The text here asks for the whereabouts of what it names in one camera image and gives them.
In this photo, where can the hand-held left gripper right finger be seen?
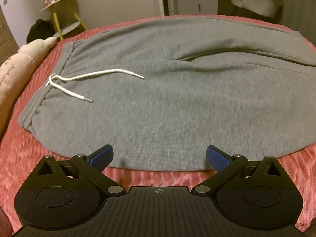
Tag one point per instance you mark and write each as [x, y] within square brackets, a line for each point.
[216, 158]

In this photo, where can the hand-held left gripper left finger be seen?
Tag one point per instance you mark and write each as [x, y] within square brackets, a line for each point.
[102, 156]

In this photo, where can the grey pants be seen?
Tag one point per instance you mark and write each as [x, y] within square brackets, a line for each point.
[172, 98]

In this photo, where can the pink ribbed blanket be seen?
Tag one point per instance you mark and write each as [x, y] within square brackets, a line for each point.
[22, 158]

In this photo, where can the pale pink plush pillow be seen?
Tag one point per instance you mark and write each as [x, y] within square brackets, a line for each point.
[17, 66]

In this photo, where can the dark cloth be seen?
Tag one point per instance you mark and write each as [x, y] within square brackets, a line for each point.
[38, 32]

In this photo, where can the yellow side table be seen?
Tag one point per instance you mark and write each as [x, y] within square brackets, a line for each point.
[63, 17]

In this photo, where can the wooden door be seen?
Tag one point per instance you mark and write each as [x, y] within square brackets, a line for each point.
[6, 34]

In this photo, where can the white chair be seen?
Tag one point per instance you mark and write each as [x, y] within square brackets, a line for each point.
[261, 1]

